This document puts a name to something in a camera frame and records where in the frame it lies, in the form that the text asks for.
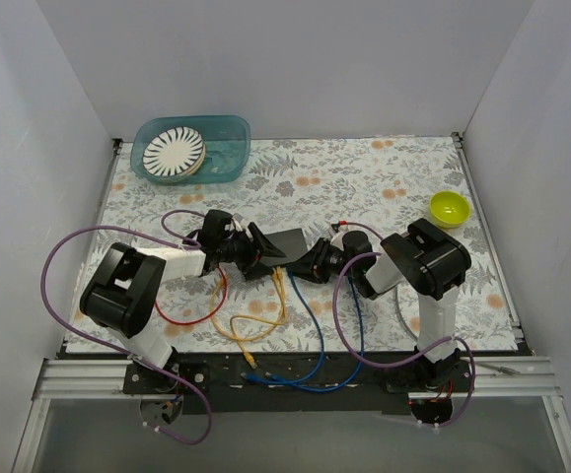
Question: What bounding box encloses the black network switch box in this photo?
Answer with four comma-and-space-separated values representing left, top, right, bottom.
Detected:
263, 228, 308, 267

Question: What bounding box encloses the red ethernet cable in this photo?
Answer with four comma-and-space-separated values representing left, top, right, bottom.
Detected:
154, 268, 229, 326

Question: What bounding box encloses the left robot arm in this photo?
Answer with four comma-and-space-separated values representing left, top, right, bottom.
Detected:
79, 210, 286, 394

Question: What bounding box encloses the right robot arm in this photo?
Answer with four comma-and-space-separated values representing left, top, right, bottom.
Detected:
287, 218, 471, 392

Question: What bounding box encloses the lime green bowl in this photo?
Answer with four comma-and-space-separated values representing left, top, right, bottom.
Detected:
429, 191, 471, 229

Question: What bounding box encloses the white black striped plate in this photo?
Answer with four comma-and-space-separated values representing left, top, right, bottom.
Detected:
143, 126, 206, 177

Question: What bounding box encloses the teal plastic basin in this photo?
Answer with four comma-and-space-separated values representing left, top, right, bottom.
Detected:
130, 115, 250, 185

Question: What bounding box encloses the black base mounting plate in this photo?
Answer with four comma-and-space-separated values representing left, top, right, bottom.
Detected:
122, 352, 469, 415

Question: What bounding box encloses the aluminium frame rail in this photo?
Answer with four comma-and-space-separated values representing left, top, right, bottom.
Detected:
35, 357, 561, 399

